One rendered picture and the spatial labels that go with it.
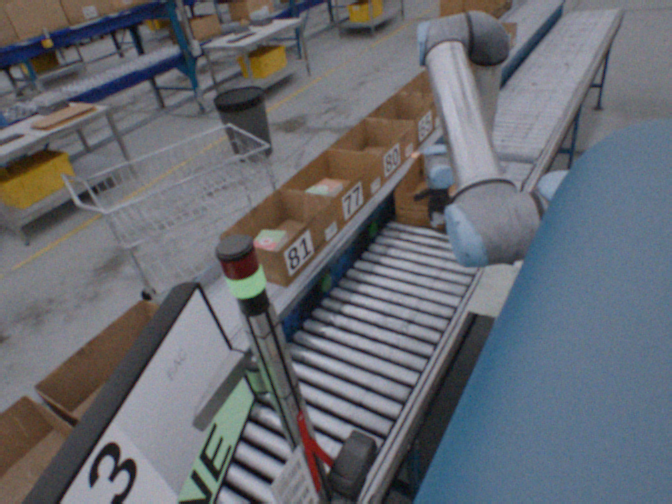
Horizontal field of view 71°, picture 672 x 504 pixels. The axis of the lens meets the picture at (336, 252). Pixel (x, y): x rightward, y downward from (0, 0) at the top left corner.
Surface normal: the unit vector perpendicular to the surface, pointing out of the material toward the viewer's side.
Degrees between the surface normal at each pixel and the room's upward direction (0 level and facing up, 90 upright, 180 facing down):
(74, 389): 89
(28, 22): 90
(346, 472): 8
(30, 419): 90
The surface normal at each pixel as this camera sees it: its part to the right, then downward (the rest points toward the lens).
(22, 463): -0.14, -0.81
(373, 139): -0.51, 0.57
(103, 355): 0.84, 0.20
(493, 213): -0.18, -0.41
